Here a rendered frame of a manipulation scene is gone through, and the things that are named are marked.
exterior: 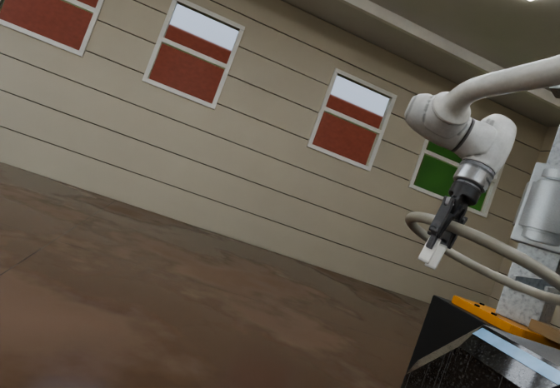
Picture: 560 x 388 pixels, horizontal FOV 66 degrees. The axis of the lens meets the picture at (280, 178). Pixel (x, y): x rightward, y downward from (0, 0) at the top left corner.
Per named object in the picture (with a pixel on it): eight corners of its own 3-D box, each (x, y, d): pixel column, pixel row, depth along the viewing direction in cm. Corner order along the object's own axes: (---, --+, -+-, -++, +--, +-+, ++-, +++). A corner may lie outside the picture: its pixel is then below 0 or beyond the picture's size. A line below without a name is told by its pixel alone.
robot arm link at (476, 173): (498, 181, 114) (488, 200, 113) (466, 171, 120) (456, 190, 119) (490, 164, 107) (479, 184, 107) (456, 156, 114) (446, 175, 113)
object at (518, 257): (470, 273, 155) (474, 266, 156) (616, 330, 110) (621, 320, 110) (374, 207, 139) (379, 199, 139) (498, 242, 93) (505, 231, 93)
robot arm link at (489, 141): (486, 181, 119) (443, 157, 120) (511, 135, 121) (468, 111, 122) (506, 174, 108) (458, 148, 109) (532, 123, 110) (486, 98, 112)
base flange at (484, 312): (447, 300, 229) (450, 291, 229) (520, 325, 239) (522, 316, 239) (515, 336, 181) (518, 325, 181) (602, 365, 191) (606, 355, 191)
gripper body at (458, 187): (477, 183, 107) (460, 215, 106) (486, 197, 113) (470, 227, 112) (449, 175, 113) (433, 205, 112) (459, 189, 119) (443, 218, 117)
